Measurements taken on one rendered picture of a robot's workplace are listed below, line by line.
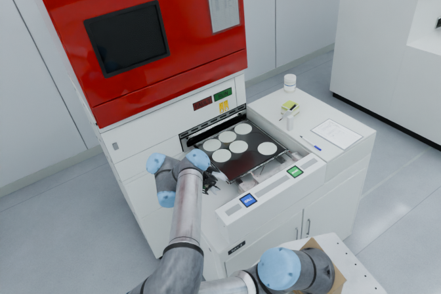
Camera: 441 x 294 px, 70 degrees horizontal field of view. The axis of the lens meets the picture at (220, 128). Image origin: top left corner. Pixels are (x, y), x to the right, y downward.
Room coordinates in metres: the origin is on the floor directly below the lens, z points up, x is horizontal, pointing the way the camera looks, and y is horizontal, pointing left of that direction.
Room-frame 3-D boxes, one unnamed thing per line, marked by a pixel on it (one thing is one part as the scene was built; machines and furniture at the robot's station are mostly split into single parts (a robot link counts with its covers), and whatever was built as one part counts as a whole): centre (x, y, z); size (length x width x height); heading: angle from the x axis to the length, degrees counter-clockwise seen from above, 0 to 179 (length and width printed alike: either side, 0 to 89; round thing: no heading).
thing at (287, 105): (1.39, -0.39, 1.00); 0.07 x 0.07 x 0.07; 37
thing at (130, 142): (1.37, 0.19, 1.02); 0.82 x 0.03 x 0.40; 118
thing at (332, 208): (1.20, -0.20, 0.41); 0.97 x 0.64 x 0.82; 118
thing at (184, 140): (1.44, 0.03, 0.89); 0.44 x 0.02 x 0.10; 118
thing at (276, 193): (0.91, -0.19, 0.89); 0.55 x 0.09 x 0.14; 118
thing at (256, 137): (1.26, -0.08, 0.90); 0.34 x 0.34 x 0.01; 28
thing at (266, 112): (1.35, -0.47, 0.89); 0.62 x 0.35 x 0.14; 28
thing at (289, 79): (1.64, -0.46, 1.01); 0.07 x 0.07 x 0.10
